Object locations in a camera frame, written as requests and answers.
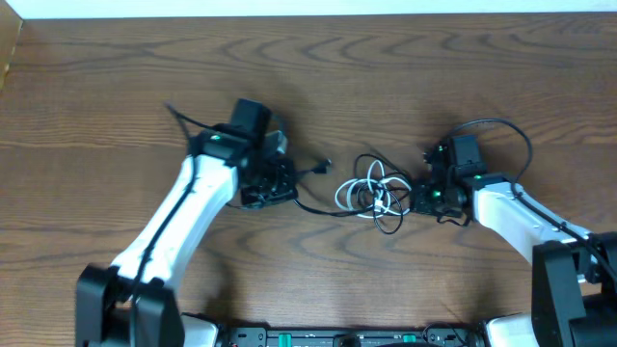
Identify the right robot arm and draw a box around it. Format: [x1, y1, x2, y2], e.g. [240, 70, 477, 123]
[413, 135, 616, 347]

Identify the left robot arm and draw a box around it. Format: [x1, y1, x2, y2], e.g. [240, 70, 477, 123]
[74, 98, 297, 346]

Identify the black USB cable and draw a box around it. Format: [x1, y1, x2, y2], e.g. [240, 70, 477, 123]
[226, 152, 416, 236]

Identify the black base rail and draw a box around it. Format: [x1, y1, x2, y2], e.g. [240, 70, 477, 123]
[182, 325, 488, 347]

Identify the white USB cable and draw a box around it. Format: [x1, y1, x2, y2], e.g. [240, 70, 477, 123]
[334, 158, 414, 220]

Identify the cardboard piece at edge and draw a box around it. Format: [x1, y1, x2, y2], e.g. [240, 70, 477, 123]
[0, 0, 23, 88]

